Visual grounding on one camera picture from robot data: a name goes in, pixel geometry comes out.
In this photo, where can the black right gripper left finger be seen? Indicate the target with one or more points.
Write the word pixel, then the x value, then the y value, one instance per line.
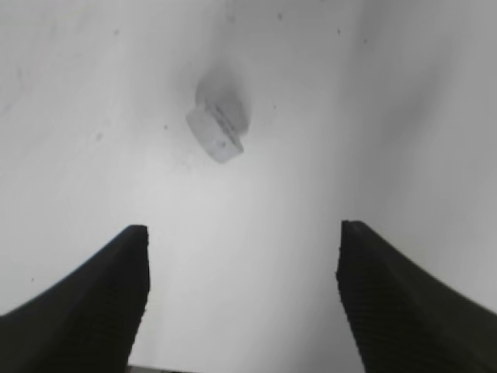
pixel 88 321

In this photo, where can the white bottle cap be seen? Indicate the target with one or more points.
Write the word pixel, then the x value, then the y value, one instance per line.
pixel 219 119

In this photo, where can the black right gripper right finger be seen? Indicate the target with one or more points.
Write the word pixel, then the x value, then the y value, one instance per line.
pixel 402 318

